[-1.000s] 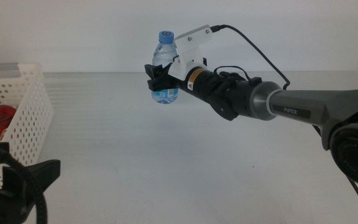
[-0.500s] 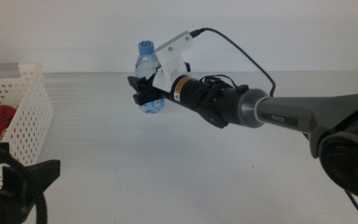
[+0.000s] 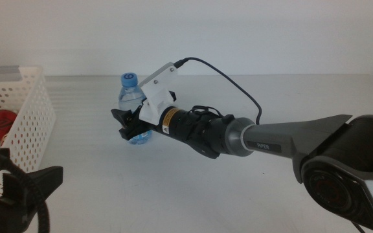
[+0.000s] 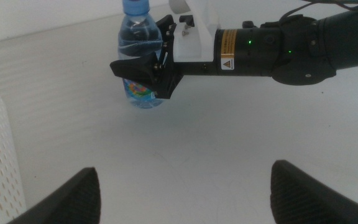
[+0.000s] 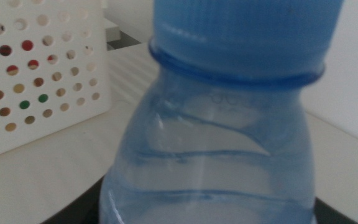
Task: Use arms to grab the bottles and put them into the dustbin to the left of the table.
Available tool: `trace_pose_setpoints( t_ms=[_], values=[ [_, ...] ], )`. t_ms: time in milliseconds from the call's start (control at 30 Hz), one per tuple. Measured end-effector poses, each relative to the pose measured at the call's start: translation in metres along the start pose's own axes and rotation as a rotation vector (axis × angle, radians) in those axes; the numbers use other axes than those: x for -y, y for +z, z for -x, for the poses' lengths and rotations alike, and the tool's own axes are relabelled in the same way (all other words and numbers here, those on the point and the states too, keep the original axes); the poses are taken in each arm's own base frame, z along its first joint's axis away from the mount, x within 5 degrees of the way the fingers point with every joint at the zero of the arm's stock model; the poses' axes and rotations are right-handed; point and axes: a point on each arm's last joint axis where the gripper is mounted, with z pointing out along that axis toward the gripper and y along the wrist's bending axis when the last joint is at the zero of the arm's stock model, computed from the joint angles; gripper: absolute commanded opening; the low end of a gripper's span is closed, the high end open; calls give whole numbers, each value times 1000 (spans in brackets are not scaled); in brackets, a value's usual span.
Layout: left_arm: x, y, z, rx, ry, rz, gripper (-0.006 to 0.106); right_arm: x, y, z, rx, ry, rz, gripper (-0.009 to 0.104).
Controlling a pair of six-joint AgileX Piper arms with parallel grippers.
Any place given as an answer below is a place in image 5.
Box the red soda can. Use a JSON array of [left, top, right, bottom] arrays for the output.
[[0, 39, 58, 83]]

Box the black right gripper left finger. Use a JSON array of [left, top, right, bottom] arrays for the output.
[[40, 176, 106, 224]]

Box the clear water bottle blue cap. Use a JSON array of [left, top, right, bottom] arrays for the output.
[[98, 0, 345, 224]]

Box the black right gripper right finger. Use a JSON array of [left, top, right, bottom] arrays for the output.
[[314, 198, 358, 224]]

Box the white perforated plastic basket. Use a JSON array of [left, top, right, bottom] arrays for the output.
[[0, 0, 112, 163]]

